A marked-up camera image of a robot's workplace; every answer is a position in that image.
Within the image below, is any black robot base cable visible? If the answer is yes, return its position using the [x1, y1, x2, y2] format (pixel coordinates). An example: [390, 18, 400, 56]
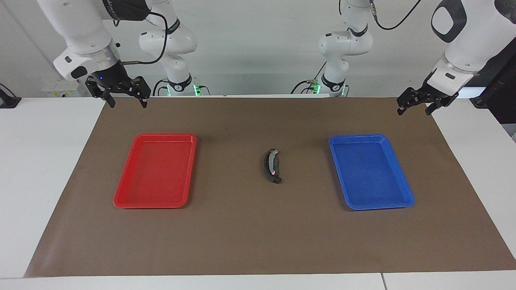
[152, 78, 170, 97]
[291, 60, 326, 95]

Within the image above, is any brown table mat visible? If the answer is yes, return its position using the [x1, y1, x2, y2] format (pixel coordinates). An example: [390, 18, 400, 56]
[24, 97, 516, 278]

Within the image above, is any curved silver brake shoe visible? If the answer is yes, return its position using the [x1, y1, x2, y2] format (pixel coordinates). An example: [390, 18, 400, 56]
[264, 148, 280, 177]

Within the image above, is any white power strip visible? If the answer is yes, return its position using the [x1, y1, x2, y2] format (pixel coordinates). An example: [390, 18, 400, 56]
[42, 79, 90, 98]

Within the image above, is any dark brake pad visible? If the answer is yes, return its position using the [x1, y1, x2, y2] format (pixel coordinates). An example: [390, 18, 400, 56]
[263, 161, 283, 185]

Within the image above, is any blue plastic tray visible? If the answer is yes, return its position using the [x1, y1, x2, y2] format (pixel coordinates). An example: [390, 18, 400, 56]
[328, 134, 416, 211]

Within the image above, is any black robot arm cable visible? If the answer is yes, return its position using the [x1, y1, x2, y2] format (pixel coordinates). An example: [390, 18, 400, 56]
[368, 0, 422, 31]

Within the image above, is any red plastic tray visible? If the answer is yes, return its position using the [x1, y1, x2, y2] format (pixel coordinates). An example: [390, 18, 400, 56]
[113, 133, 198, 209]

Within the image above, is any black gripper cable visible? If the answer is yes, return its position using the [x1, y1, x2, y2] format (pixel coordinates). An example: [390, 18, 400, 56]
[119, 11, 169, 65]

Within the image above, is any large black box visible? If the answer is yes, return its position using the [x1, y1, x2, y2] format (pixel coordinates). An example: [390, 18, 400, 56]
[469, 37, 516, 126]

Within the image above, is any small black desk object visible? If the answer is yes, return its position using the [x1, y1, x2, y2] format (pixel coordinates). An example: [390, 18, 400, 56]
[0, 83, 22, 110]

